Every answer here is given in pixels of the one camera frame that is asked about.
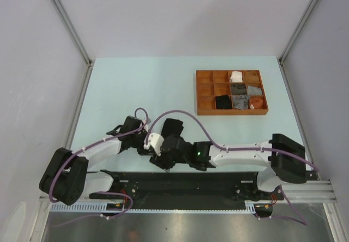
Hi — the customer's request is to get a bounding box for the black underwear beige waistband back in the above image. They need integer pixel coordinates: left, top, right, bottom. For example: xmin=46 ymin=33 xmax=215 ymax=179
xmin=161 ymin=118 xmax=184 ymax=138

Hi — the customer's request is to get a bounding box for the black underwear beige waistband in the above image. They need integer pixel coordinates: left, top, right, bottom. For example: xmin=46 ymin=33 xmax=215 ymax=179
xmin=215 ymin=95 xmax=232 ymax=110
xmin=161 ymin=118 xmax=184 ymax=138

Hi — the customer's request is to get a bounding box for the black underwear beige waistband front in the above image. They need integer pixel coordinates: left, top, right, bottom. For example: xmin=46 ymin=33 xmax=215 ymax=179
xmin=215 ymin=95 xmax=232 ymax=110

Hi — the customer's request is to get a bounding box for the grey striped boxer underwear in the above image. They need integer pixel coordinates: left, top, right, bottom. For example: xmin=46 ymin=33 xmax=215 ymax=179
xmin=232 ymin=94 xmax=250 ymax=110

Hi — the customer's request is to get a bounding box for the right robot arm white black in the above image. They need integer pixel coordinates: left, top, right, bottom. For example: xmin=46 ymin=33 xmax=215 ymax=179
xmin=144 ymin=133 xmax=307 ymax=199

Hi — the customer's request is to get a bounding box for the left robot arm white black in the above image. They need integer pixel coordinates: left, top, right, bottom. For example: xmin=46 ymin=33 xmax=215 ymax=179
xmin=39 ymin=116 xmax=149 ymax=205

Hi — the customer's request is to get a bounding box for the wooden compartment tray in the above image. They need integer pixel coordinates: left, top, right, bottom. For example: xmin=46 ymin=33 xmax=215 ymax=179
xmin=196 ymin=70 xmax=269 ymax=116

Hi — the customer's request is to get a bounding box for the dark grey rolled cloth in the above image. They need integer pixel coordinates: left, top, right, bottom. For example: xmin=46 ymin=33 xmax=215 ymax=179
xmin=231 ymin=83 xmax=247 ymax=95

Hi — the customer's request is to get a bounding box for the orange rolled cloth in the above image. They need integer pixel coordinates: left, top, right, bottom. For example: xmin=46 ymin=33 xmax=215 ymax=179
xmin=249 ymin=98 xmax=265 ymax=110

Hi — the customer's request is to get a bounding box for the white rolled cloth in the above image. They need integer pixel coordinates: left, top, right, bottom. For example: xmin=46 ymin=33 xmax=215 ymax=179
xmin=230 ymin=71 xmax=243 ymax=83

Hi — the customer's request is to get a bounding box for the light grey rolled cloth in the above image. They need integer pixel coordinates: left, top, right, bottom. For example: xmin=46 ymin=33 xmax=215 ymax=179
xmin=247 ymin=86 xmax=263 ymax=95

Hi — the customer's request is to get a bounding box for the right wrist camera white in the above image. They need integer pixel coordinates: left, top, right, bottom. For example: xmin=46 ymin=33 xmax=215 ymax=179
xmin=143 ymin=133 xmax=164 ymax=156

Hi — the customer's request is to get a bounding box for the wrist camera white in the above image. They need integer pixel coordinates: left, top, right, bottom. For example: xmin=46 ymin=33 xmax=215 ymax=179
xmin=142 ymin=118 xmax=152 ymax=131
xmin=143 ymin=133 xmax=164 ymax=156

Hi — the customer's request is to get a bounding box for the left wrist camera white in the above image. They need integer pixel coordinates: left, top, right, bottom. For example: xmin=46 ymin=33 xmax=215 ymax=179
xmin=142 ymin=118 xmax=152 ymax=131

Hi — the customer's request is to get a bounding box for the white slotted cable duct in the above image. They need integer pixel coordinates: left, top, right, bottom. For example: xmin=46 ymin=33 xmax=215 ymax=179
xmin=50 ymin=202 xmax=262 ymax=214

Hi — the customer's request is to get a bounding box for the aluminium front rail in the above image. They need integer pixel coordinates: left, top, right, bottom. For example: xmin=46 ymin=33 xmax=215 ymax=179
xmin=38 ymin=179 xmax=339 ymax=203

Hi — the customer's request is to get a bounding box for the left aluminium frame post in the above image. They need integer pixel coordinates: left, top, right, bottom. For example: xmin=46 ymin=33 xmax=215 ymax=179
xmin=40 ymin=0 xmax=93 ymax=67

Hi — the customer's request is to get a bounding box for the aluminium frame post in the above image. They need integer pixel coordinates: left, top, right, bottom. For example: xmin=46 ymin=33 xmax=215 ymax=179
xmin=279 ymin=0 xmax=329 ymax=63
xmin=40 ymin=0 xmax=93 ymax=67

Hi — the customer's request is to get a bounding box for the right aluminium frame post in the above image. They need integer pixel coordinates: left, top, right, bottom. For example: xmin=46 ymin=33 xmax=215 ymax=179
xmin=279 ymin=0 xmax=329 ymax=63

